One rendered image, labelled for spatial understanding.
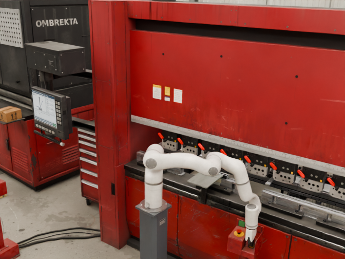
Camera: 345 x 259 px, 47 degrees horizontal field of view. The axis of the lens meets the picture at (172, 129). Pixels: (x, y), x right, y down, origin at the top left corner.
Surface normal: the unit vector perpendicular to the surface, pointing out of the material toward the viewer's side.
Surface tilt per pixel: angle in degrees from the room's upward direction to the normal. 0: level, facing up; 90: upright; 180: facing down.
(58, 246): 0
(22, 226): 0
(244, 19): 90
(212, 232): 90
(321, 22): 90
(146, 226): 90
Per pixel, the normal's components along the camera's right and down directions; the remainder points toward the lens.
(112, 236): -0.58, 0.28
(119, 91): 0.82, 0.21
